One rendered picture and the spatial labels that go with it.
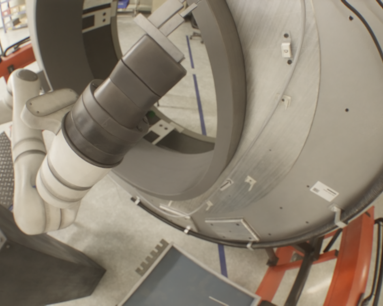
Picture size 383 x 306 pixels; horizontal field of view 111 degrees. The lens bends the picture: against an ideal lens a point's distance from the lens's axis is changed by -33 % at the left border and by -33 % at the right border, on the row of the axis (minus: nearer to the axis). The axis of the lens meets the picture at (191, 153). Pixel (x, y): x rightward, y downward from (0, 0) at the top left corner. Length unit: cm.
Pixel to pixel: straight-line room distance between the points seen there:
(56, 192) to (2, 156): 117
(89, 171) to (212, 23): 21
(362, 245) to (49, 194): 99
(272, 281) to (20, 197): 139
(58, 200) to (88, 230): 133
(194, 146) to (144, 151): 28
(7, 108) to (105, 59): 77
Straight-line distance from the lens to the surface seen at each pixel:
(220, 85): 26
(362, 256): 94
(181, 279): 82
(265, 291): 142
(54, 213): 31
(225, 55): 25
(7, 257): 52
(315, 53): 27
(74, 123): 19
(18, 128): 40
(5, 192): 123
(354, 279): 87
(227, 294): 87
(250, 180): 42
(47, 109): 21
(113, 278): 149
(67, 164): 20
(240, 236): 64
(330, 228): 44
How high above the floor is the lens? 147
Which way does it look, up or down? 52 degrees down
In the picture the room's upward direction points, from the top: 18 degrees clockwise
